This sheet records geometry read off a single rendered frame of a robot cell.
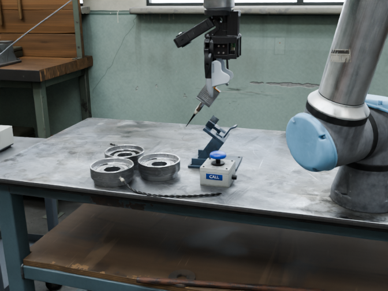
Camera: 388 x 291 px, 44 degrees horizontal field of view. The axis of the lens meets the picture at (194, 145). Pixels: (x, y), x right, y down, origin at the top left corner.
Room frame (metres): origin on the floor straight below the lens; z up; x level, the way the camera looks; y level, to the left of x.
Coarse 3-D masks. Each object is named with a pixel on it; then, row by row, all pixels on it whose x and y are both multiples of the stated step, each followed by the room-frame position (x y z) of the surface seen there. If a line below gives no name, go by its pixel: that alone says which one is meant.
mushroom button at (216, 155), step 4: (212, 152) 1.09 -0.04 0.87; (216, 152) 1.09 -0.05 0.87; (220, 152) 1.08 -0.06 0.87; (224, 152) 1.09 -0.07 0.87; (212, 156) 1.07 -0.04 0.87; (216, 156) 1.07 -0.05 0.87; (220, 156) 1.07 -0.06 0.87; (224, 156) 1.08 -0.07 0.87; (216, 160) 1.09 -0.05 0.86; (220, 160) 1.09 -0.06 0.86
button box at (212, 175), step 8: (208, 160) 1.12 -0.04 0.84; (224, 160) 1.11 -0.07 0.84; (200, 168) 1.07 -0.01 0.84; (208, 168) 1.06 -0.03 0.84; (216, 168) 1.06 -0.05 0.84; (224, 168) 1.06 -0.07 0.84; (232, 168) 1.08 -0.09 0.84; (200, 176) 1.07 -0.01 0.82; (208, 176) 1.06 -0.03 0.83; (216, 176) 1.05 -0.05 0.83; (224, 176) 1.05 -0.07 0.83; (232, 176) 1.07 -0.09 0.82; (200, 184) 1.07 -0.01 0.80; (208, 184) 1.06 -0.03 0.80; (216, 184) 1.05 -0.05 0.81; (224, 184) 1.05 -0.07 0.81
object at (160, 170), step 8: (160, 152) 1.19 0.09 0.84; (144, 160) 1.17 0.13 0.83; (160, 160) 1.16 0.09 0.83; (176, 160) 1.16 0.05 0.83; (144, 168) 1.10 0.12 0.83; (152, 168) 1.09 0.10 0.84; (160, 168) 1.09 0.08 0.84; (168, 168) 1.09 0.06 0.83; (176, 168) 1.11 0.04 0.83; (144, 176) 1.11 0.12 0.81; (152, 176) 1.09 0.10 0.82; (160, 176) 1.09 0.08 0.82; (168, 176) 1.10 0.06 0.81; (176, 176) 1.12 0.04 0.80
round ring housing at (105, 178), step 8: (104, 160) 1.15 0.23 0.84; (112, 160) 1.15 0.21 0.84; (120, 160) 1.15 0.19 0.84; (128, 160) 1.14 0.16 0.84; (96, 168) 1.12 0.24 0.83; (104, 168) 1.11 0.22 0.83; (112, 168) 1.12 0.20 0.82; (120, 168) 1.11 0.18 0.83; (128, 168) 1.08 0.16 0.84; (96, 176) 1.06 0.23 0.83; (104, 176) 1.05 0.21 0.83; (112, 176) 1.05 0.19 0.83; (120, 176) 1.06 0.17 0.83; (128, 176) 1.08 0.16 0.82; (96, 184) 1.07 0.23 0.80; (104, 184) 1.06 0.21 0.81; (112, 184) 1.06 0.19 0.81; (120, 184) 1.07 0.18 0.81
